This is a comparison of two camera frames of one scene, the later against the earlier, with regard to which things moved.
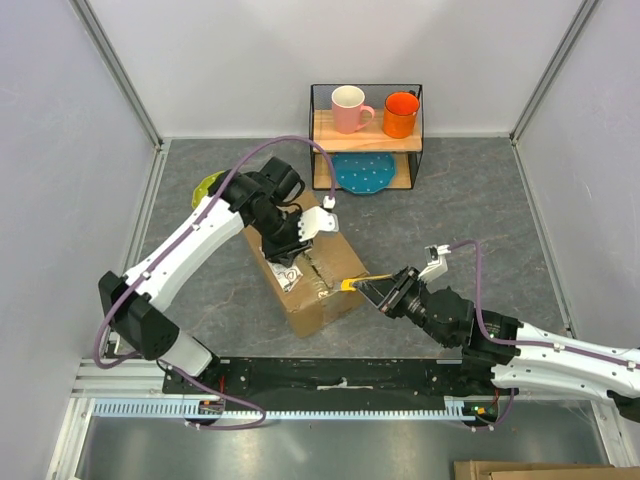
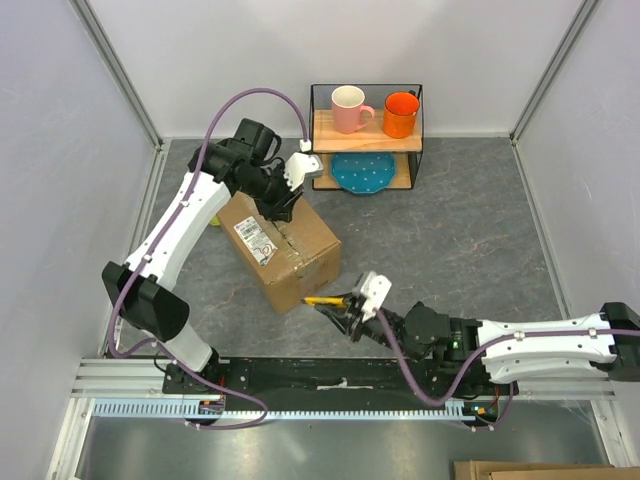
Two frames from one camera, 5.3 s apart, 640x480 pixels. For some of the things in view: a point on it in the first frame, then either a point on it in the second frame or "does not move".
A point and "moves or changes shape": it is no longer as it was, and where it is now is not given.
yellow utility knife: [346, 284] → [324, 300]
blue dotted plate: [364, 172] does not move
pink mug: [349, 112] does not move
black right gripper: [406, 279] → [348, 320]
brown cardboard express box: [309, 288] moves or changes shape
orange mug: [399, 111] does not move
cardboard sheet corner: [470, 470] does not move
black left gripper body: [282, 240] → [276, 197]
